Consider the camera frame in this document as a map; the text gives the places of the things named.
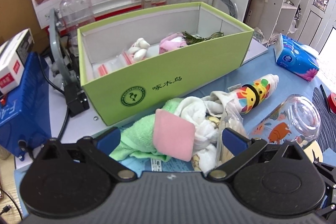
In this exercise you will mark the clear bag of wooden sticks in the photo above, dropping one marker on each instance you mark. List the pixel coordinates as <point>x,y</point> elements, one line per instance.
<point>232,121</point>

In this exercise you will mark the clear zip bags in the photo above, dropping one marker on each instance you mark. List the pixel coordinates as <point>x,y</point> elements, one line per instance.
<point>110,66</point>

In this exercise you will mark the white towel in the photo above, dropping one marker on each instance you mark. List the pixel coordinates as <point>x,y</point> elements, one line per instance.
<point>202,121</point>

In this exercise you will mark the pink printed packet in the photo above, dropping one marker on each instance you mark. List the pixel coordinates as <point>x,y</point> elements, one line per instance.
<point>170,43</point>

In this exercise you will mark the blue metal box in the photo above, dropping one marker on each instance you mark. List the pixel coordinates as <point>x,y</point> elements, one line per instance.
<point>23,108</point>

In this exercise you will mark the clear red-cap plastic bottle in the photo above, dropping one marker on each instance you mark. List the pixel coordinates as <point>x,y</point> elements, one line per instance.
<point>74,8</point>

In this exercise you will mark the blue printed tablecloth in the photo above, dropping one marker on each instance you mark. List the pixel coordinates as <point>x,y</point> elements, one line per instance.
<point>283,82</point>

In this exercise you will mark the red tape roll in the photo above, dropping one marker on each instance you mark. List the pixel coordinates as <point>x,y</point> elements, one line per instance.
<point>332,103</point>

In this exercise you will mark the blue tissue pack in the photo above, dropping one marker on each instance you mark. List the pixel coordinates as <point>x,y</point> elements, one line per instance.
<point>296,58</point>

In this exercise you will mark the pink sponge pad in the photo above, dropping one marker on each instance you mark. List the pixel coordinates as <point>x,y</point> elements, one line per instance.
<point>173,134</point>

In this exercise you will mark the green towel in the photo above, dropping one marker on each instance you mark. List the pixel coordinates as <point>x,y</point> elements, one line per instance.
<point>136,134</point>

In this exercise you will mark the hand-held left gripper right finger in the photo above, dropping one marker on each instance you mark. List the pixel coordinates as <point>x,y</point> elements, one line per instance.
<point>233,140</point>

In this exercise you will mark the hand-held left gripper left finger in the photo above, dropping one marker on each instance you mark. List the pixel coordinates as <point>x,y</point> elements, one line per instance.
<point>108,140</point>

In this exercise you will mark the grey lever with black block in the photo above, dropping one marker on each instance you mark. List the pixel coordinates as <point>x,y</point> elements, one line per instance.
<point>65,74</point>

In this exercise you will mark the green cardboard box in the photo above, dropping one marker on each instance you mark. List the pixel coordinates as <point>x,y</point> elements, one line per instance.
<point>170,82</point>

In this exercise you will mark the beige thermos flask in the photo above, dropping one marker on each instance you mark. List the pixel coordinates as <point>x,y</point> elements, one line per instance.
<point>256,11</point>

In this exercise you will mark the white red small boxes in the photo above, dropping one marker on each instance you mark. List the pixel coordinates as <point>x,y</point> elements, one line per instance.
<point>13,61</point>

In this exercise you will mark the rolled colourful print towel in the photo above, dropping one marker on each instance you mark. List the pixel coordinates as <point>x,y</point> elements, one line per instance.
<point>252,94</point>

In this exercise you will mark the clear glass mug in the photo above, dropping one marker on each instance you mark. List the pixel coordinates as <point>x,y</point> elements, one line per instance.
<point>291,119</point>

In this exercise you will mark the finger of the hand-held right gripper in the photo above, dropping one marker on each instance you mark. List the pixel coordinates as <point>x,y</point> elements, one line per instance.
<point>325,172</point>

